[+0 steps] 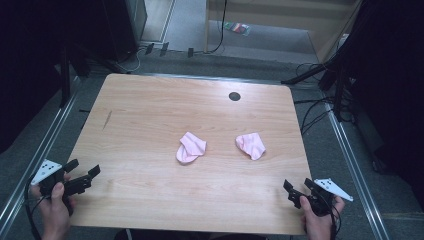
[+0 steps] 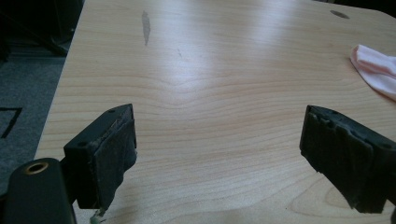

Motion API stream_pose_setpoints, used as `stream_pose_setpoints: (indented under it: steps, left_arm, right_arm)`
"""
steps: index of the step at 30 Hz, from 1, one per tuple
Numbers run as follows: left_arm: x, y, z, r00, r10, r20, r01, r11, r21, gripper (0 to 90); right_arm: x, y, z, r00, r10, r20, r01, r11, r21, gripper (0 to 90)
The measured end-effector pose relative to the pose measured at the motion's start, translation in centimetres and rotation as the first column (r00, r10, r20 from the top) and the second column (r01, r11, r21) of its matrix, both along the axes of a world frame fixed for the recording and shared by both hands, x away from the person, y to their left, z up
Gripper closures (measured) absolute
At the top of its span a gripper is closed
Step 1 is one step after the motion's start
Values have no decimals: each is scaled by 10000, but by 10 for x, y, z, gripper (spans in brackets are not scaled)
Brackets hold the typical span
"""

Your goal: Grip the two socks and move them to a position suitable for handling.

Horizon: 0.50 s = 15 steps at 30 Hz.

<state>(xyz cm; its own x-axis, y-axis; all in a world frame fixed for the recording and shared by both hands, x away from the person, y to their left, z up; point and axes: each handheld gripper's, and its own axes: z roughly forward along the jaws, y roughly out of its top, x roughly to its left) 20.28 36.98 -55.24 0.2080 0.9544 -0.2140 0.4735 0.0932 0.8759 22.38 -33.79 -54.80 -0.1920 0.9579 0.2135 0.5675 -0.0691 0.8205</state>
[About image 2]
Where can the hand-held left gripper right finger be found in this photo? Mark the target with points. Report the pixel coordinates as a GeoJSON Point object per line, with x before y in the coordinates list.
{"type": "Point", "coordinates": [345, 158]}

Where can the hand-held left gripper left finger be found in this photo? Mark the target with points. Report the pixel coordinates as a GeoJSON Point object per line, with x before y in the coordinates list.
{"type": "Point", "coordinates": [102, 161]}

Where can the pink cloth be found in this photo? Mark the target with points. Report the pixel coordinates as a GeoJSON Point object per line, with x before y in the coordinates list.
{"type": "Point", "coordinates": [378, 70]}

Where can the dark metal stand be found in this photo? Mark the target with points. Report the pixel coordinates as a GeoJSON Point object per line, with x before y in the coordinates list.
{"type": "Point", "coordinates": [34, 28]}

